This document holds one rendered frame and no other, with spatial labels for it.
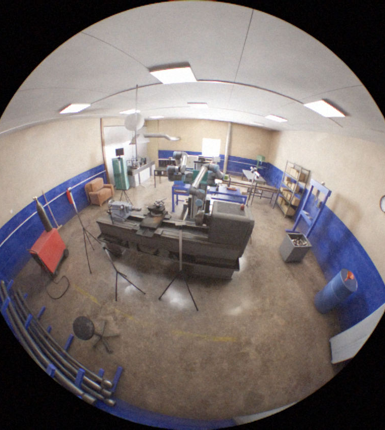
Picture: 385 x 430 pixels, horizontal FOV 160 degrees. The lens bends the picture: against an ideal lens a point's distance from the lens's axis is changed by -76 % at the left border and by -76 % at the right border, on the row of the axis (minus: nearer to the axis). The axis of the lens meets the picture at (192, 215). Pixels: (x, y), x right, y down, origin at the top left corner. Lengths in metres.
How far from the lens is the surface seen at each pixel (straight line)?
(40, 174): 5.00
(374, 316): 3.04
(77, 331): 2.15
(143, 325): 2.43
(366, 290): 3.62
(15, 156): 4.83
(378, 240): 3.50
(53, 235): 3.74
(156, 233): 2.23
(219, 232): 2.01
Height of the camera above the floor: 2.32
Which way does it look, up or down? 33 degrees down
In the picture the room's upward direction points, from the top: 4 degrees clockwise
